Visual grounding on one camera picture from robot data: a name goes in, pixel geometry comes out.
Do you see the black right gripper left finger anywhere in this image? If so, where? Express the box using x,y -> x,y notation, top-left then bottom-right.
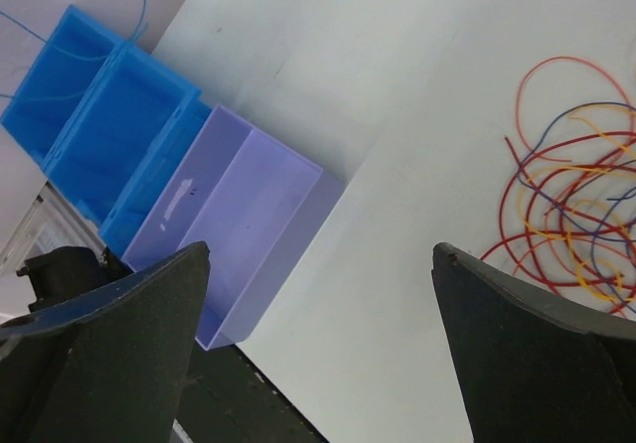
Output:
1,242 -> 210,442

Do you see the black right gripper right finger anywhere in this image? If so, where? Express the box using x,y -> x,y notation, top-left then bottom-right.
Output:
432,242 -> 635,442

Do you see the light blue thin cable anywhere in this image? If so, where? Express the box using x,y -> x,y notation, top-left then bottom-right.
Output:
0,0 -> 150,106

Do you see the purple plastic bin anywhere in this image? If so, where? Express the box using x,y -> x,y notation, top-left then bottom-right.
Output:
123,105 -> 345,351

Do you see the blue plastic bin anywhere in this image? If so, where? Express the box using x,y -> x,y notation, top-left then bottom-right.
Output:
1,6 -> 123,164
44,47 -> 211,255

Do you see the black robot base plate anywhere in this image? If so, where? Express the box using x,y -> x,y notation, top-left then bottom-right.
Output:
177,345 -> 326,443

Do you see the yellow thin cable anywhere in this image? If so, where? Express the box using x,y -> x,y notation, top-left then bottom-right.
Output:
516,102 -> 636,305

